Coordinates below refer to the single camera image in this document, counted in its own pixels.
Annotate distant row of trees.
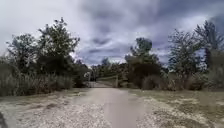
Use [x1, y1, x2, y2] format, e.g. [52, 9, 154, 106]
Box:
[87, 57, 129, 83]

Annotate dark round tree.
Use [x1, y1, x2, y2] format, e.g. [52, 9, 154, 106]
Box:
[124, 36, 163, 89]

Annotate pale gravel path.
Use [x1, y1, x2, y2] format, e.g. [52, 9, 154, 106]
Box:
[71, 81, 158, 128]

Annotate large dark green tree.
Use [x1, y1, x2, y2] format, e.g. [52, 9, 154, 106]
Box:
[34, 17, 90, 88]

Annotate thin leafy tree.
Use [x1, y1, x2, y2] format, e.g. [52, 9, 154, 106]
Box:
[167, 29, 204, 78]

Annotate dry brown bushes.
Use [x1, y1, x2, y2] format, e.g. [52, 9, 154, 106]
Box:
[139, 49, 224, 92]

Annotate tall dry reed bushes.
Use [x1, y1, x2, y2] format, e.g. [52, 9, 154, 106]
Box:
[0, 56, 75, 98]

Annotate tall dark tree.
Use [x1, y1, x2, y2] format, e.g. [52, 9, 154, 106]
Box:
[194, 20, 224, 71]

